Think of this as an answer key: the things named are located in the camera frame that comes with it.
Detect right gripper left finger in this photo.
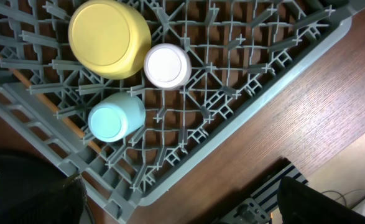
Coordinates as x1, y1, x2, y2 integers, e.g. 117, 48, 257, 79
0, 174, 87, 224

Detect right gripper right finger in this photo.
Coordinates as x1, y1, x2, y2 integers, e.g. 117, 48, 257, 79
277, 177, 365, 224

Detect light blue plastic cup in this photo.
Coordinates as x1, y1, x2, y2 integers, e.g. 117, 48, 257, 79
88, 93, 146, 142

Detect pink plastic cup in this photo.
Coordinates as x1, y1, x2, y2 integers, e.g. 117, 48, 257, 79
144, 43, 192, 90

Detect wooden chopstick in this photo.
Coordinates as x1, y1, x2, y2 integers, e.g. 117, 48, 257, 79
0, 69, 101, 154

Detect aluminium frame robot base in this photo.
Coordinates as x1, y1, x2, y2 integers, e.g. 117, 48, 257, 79
213, 160, 308, 224

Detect grey dishwasher rack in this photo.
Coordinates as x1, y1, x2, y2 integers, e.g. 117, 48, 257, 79
0, 0, 365, 223

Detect round black tray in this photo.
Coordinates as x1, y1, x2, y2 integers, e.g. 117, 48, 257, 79
0, 153, 66, 212

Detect yellow plastic bowl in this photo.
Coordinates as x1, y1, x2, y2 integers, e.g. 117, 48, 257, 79
68, 0, 152, 80

